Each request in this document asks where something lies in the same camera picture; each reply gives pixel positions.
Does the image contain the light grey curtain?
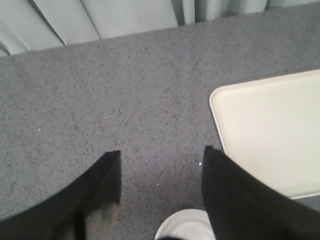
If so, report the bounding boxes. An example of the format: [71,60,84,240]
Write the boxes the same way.
[0,0,305,57]

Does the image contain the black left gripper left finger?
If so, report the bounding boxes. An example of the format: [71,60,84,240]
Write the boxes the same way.
[0,150,122,240]

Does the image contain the white smiley mug black handle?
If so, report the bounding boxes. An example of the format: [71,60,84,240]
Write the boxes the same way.
[154,208,216,240]

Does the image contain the cream rectangular plastic tray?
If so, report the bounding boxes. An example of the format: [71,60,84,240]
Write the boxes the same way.
[209,70,320,199]

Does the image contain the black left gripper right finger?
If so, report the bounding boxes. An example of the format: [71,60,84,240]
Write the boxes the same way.
[201,145,320,240]

